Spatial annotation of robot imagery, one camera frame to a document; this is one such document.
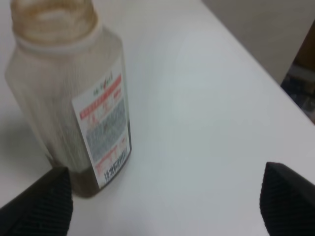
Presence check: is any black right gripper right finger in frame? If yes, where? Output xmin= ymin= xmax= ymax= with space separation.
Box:
xmin=259 ymin=162 xmax=315 ymax=236

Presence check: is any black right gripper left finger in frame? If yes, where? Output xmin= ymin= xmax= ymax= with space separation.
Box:
xmin=0 ymin=167 xmax=73 ymax=236

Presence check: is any clear plastic drink bottle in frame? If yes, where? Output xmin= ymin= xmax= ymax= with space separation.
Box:
xmin=5 ymin=0 xmax=132 ymax=198

